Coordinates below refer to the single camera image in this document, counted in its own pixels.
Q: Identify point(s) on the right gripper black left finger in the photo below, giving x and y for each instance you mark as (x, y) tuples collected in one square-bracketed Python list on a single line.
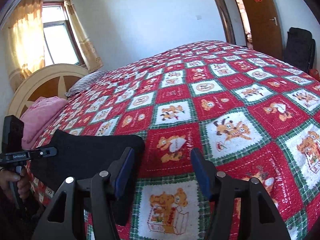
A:
[(64, 216)]

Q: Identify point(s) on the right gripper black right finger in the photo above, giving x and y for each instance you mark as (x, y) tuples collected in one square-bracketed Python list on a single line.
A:
[(259, 216)]

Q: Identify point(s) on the black pants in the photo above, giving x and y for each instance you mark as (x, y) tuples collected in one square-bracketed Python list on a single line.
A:
[(83, 157)]

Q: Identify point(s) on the person's left hand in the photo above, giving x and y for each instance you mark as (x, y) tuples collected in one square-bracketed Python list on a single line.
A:
[(22, 180)]

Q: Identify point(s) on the folded pink blanket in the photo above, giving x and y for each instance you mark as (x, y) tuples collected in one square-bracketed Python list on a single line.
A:
[(38, 117)]

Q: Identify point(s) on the cream wooden headboard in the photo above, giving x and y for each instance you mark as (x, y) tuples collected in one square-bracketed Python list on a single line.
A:
[(54, 80)]

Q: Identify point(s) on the grey striped pillow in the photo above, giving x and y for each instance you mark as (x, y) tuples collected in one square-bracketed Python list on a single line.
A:
[(84, 83)]

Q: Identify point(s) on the beige patterned left curtain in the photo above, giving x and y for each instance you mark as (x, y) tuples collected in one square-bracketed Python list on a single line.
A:
[(25, 41)]

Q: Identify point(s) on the beige patterned curtain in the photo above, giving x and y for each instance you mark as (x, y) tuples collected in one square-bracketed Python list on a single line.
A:
[(25, 41), (88, 52)]

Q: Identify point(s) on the red patchwork bear quilt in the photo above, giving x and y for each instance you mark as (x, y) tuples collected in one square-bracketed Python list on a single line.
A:
[(250, 114)]

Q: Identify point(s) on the beige patterned right curtain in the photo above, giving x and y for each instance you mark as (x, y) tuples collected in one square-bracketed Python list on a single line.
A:
[(88, 52)]

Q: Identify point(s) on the brown wooden door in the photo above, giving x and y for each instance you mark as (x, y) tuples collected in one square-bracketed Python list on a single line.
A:
[(266, 37)]

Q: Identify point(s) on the window with brown frame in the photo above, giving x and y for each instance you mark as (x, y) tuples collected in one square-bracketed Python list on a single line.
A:
[(59, 41)]

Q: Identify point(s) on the black bag by wall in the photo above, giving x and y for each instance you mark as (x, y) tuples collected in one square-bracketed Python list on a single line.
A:
[(300, 49)]

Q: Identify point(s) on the silver door handle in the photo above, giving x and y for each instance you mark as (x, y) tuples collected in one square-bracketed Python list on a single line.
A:
[(274, 20)]

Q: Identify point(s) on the brown door frame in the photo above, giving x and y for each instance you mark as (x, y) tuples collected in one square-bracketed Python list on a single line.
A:
[(235, 22)]

